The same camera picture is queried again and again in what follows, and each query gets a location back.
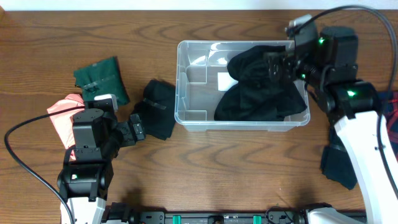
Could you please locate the navy blue garment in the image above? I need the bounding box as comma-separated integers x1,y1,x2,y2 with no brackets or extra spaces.
320,127,358,190

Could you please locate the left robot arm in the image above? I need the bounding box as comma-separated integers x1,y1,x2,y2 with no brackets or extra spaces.
57,108,146,223

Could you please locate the white label in container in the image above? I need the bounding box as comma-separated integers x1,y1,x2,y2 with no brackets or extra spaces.
217,72,238,91

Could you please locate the small black garment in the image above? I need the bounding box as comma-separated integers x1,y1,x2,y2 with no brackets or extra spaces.
133,80,175,141

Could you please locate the clear plastic storage container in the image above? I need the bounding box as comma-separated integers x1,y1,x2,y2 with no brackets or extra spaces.
174,40,311,132

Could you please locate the red blue plaid shirt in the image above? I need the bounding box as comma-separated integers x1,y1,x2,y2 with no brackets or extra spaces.
379,91,398,143

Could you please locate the dark green garment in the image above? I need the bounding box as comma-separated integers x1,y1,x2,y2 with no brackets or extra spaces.
73,57,130,106

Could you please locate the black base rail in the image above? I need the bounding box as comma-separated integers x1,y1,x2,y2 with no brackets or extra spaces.
102,202,368,224

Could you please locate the pink printed shirt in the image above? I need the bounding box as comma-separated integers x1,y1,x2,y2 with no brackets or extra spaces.
47,94,84,149

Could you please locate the large black garment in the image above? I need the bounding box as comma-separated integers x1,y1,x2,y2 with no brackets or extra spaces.
214,45,307,121

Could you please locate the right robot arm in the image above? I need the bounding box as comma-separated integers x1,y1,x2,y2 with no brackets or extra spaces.
264,20,397,223

